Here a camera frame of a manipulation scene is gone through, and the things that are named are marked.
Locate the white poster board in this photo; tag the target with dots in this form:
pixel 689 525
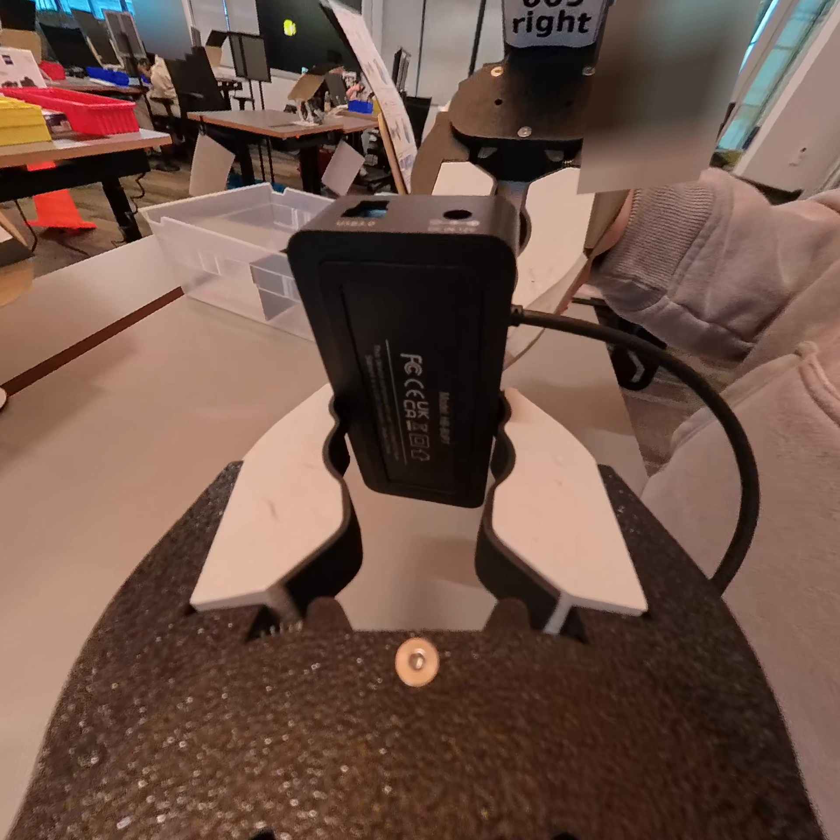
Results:
pixel 387 98

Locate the small blue bin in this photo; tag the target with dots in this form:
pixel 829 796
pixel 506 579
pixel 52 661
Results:
pixel 108 75

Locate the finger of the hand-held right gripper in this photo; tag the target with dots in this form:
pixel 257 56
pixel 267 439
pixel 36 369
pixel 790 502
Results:
pixel 459 177
pixel 551 249

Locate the orange traffic cone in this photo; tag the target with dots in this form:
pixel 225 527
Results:
pixel 59 210

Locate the clear plastic bin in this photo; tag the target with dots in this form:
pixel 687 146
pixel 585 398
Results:
pixel 216 229

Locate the large dark wall screen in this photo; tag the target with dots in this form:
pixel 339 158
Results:
pixel 308 33

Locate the black monitor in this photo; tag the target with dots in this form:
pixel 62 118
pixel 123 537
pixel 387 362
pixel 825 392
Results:
pixel 249 56

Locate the person's right forearm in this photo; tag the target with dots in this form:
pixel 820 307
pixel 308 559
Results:
pixel 709 262

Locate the white paper sheet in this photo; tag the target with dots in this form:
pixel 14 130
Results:
pixel 210 164
pixel 341 167

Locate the red plastic tray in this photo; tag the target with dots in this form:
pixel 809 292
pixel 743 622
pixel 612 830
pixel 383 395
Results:
pixel 79 105

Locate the brown-topped desk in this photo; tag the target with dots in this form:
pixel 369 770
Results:
pixel 275 121

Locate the white printed box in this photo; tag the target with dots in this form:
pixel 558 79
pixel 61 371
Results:
pixel 19 65

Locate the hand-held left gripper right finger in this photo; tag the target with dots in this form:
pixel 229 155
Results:
pixel 564 525

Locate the yellow plastic tray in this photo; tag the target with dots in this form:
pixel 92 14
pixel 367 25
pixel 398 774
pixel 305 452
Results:
pixel 19 121

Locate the table with black legs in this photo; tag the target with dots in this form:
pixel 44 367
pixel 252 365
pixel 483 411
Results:
pixel 85 145

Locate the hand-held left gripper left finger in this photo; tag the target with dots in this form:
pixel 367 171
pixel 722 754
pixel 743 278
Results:
pixel 275 512

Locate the black usb hub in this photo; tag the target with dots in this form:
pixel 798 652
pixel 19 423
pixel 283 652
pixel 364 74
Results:
pixel 407 328

